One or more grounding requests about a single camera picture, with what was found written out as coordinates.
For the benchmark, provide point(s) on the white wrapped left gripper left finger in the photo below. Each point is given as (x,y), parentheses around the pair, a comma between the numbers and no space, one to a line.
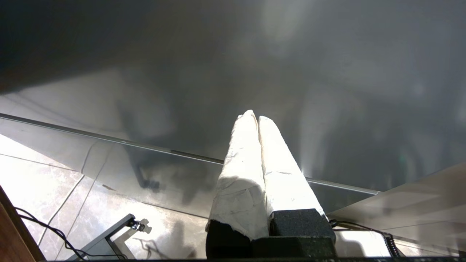
(240,182)

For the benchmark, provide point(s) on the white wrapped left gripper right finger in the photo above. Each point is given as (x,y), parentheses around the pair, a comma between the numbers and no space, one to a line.
(284,174)

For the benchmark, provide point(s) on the stainless steel fridge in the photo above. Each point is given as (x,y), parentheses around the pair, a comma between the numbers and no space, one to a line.
(218,72)

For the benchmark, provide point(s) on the white cabinet side panel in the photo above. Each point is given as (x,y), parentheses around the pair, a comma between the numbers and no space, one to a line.
(411,211)

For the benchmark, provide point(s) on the grey metal stand leg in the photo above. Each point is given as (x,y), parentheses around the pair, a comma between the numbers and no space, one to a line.
(105,238)

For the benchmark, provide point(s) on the brown wooden panel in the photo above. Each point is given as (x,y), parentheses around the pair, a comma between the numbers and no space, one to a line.
(12,236)

